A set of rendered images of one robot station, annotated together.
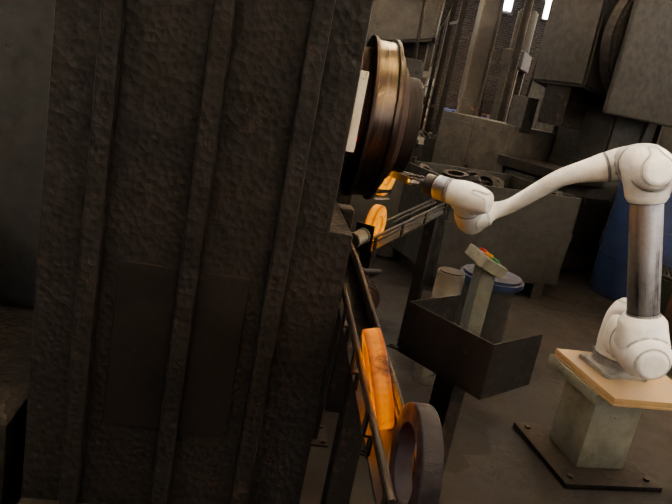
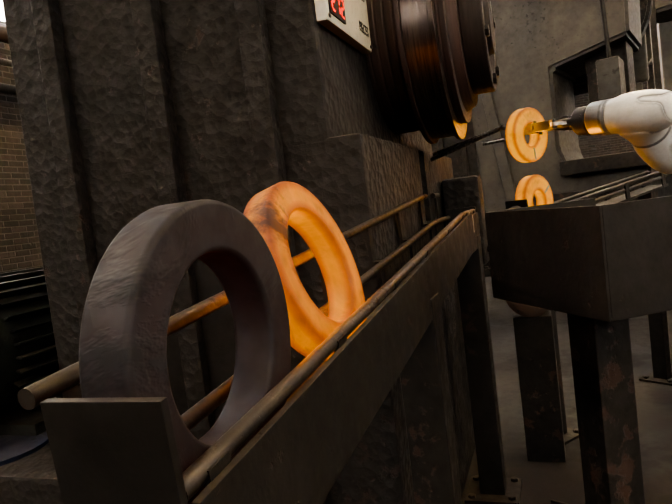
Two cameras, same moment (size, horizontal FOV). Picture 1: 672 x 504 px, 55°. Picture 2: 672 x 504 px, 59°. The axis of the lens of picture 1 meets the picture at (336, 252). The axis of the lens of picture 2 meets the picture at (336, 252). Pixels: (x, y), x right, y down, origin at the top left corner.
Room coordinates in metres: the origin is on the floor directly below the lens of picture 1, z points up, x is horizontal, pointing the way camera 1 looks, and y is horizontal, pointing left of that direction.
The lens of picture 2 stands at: (0.58, -0.44, 0.75)
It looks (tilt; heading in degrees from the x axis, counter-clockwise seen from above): 4 degrees down; 28
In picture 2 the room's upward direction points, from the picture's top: 7 degrees counter-clockwise
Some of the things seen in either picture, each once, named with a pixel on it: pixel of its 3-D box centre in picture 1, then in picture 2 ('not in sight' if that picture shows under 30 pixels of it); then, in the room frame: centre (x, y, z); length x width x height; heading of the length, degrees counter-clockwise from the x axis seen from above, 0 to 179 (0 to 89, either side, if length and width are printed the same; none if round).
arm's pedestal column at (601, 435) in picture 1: (594, 422); not in sight; (2.24, -1.09, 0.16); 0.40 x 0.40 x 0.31; 14
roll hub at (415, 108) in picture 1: (402, 125); (479, 28); (1.96, -0.12, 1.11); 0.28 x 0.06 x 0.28; 8
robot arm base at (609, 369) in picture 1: (610, 359); not in sight; (2.26, -1.08, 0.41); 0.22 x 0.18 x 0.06; 14
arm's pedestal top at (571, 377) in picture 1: (607, 380); not in sight; (2.24, -1.09, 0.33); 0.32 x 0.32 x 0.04; 14
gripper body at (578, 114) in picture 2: (424, 182); (575, 122); (2.34, -0.27, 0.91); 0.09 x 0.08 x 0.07; 64
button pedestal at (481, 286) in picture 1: (472, 317); not in sight; (2.73, -0.66, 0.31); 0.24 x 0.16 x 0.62; 8
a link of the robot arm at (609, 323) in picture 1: (626, 328); not in sight; (2.23, -1.08, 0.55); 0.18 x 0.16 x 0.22; 174
